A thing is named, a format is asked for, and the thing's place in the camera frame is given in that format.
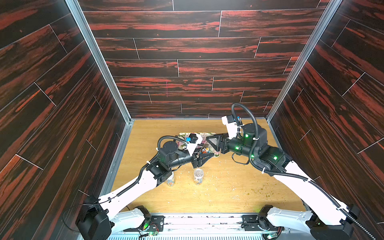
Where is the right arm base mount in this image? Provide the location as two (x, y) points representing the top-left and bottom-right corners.
(241, 205), (285, 240)

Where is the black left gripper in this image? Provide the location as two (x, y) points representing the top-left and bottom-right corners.
(164, 143), (211, 170)

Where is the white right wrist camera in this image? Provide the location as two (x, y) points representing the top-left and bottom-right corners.
(222, 115), (242, 140)

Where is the floral rectangular tray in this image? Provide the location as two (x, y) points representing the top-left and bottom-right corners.
(177, 133), (220, 158)

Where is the clear plastic candy jar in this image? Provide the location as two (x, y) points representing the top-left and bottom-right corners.
(201, 143), (211, 154)

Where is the right black corrugated cable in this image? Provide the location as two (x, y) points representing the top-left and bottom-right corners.
(230, 103), (377, 240)

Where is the left candy jar with lid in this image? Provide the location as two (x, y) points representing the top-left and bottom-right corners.
(166, 172), (176, 187)

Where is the middle clear candy jar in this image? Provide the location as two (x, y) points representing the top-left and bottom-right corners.
(194, 169), (204, 185)

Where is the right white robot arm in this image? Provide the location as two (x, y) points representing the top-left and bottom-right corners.
(206, 123), (359, 240)

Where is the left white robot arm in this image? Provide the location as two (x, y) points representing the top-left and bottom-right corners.
(76, 136), (215, 240)

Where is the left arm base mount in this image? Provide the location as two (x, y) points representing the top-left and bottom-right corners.
(136, 206), (165, 240)

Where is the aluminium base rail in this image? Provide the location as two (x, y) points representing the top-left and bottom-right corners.
(106, 212), (312, 240)

